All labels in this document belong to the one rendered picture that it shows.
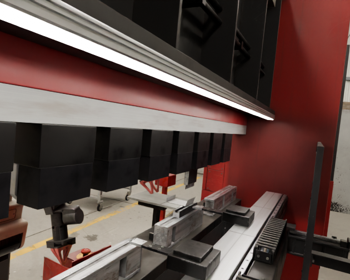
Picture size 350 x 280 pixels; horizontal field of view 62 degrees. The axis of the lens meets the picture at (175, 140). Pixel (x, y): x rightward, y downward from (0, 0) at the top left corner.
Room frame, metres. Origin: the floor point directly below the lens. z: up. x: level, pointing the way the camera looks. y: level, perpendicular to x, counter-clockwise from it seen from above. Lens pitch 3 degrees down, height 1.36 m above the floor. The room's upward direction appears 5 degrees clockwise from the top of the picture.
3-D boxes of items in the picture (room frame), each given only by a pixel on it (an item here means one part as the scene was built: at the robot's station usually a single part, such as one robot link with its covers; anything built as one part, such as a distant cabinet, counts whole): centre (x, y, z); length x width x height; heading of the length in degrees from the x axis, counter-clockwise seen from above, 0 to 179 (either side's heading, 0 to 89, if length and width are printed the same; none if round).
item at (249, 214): (1.24, -0.23, 1.01); 0.26 x 0.12 x 0.05; 64
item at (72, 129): (0.63, 0.25, 1.26); 0.15 x 0.09 x 0.17; 154
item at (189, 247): (0.80, -0.02, 1.01); 0.26 x 0.12 x 0.05; 64
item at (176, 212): (1.30, -0.08, 0.98); 0.20 x 0.03 x 0.03; 154
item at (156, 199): (1.39, 0.05, 1.00); 0.26 x 0.18 x 0.01; 64
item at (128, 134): (0.81, 0.17, 1.26); 0.15 x 0.09 x 0.17; 154
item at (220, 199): (1.81, -0.33, 0.92); 0.50 x 0.06 x 0.10; 154
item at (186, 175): (1.32, -0.09, 1.13); 0.10 x 0.02 x 0.10; 154
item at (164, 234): (1.27, -0.06, 0.92); 0.39 x 0.06 x 0.10; 154
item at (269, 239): (0.96, -0.36, 1.02); 0.37 x 0.06 x 0.04; 154
